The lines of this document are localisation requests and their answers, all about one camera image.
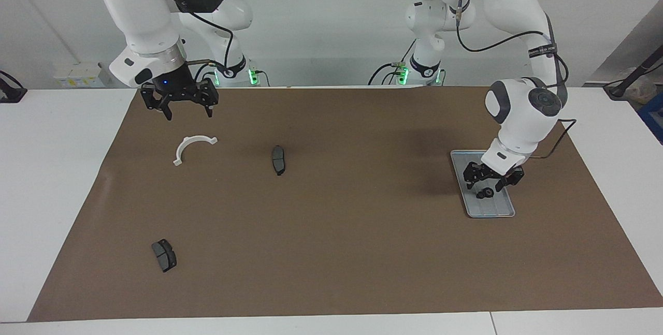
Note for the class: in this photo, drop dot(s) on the silver metal tray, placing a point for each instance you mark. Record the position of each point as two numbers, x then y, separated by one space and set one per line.
492 209

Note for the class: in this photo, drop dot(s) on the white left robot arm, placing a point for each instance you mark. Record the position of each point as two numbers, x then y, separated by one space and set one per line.
518 117

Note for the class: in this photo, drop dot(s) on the brown table mat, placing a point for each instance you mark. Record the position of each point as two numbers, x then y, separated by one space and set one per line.
336 247

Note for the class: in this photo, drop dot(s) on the long dark grey brake pad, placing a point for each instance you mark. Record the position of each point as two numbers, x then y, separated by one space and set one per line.
278 160

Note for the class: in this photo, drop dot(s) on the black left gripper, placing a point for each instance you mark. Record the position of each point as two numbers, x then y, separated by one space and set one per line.
492 172

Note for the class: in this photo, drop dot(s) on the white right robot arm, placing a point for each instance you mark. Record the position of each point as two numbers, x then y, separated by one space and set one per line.
140 14

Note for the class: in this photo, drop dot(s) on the white curved plastic bracket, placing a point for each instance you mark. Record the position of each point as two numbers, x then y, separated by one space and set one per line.
180 151

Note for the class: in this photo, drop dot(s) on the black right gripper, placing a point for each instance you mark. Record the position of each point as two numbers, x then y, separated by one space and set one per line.
178 89

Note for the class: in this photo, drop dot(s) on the black stand pole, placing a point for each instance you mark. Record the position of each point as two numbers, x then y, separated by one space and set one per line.
619 89

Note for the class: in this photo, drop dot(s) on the black table clamp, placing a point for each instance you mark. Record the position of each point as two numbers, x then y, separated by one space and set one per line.
10 94

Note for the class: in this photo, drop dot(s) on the grooved dark grey brake pad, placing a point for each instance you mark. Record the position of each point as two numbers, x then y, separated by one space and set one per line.
164 256

